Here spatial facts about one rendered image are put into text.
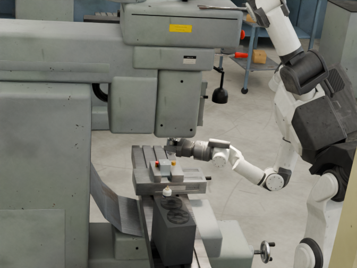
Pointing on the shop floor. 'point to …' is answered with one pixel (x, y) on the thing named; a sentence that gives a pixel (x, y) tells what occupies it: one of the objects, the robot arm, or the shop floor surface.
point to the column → (44, 174)
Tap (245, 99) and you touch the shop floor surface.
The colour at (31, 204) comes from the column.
